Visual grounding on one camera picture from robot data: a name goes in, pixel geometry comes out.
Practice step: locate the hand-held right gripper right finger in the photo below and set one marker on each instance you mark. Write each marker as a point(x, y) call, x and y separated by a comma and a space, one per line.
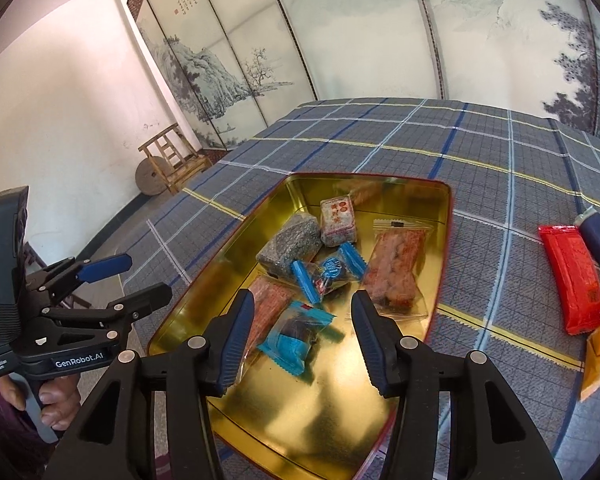
point(372, 340)

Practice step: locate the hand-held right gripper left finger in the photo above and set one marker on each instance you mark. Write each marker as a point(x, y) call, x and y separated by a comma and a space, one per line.
point(235, 340)

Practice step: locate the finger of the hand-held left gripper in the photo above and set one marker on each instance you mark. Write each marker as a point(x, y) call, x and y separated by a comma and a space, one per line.
point(105, 265)
point(145, 296)

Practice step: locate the clear orange meat snack packet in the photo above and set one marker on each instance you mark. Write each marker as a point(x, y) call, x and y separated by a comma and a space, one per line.
point(397, 270)
point(270, 300)

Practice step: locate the blue packet dark cake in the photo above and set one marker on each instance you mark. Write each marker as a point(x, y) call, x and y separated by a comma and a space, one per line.
point(295, 337)

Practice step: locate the red tin box gold inside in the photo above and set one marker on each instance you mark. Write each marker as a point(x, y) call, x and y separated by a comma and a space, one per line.
point(330, 410)

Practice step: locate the blue twist candy round label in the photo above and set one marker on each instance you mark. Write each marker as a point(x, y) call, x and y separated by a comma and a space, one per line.
point(330, 267)

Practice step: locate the dark seed bar packet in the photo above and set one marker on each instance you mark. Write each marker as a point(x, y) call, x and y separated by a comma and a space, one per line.
point(290, 245)

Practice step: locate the red snack packet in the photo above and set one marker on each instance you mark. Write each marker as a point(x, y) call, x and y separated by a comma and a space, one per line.
point(572, 280)

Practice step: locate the person's left forearm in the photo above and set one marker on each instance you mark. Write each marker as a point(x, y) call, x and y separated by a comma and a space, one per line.
point(0, 435)

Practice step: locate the person's left hand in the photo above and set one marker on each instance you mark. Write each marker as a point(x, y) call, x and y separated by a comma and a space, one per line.
point(60, 405)

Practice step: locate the round stone millstone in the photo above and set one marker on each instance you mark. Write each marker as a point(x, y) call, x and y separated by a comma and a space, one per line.
point(147, 177)

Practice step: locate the bamboo chair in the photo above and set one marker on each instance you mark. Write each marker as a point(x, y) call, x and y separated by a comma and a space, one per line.
point(180, 165)

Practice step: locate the blue plaid tablecloth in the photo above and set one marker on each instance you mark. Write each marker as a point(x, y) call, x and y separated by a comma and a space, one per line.
point(505, 185)

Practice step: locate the painted landscape folding screen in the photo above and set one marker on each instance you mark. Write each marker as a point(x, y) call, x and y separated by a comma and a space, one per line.
point(380, 35)

